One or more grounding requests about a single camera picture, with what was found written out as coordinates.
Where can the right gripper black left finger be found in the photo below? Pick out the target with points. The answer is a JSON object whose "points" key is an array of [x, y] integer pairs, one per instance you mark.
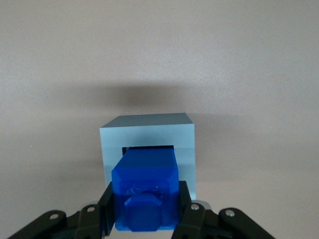
{"points": [[87, 224]]}

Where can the blue plastic insert part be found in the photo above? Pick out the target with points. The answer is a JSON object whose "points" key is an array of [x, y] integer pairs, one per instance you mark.
{"points": [[147, 171]]}

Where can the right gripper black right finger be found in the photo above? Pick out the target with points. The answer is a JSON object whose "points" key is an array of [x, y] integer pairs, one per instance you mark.
{"points": [[199, 224]]}

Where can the gray cube base with hole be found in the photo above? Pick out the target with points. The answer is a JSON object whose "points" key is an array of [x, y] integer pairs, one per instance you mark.
{"points": [[149, 135]]}

